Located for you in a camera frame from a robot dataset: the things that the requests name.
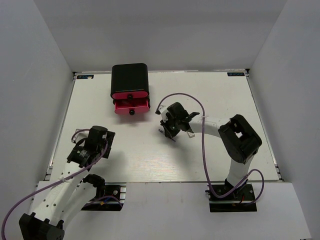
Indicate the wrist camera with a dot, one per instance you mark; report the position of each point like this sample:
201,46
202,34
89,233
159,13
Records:
78,131
162,111

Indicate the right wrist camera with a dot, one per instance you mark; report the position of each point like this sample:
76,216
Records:
162,111

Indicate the pink top drawer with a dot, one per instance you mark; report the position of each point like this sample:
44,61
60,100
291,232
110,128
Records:
129,95

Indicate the black drawer cabinet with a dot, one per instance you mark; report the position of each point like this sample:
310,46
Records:
130,77

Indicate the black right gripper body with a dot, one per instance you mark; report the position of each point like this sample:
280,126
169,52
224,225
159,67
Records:
172,125

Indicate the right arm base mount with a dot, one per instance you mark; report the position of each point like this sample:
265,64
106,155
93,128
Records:
234,203

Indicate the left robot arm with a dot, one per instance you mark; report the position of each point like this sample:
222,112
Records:
75,187

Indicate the white staples box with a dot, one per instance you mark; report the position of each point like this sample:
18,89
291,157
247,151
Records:
191,135

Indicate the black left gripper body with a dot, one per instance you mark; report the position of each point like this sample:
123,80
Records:
110,137

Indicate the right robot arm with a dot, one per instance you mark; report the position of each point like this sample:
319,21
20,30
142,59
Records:
238,137

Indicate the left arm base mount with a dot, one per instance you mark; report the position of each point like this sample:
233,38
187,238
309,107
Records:
110,199

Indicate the pink drawer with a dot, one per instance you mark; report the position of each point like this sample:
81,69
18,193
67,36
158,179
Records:
132,107
129,95

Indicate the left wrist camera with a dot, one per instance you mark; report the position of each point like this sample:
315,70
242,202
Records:
78,131

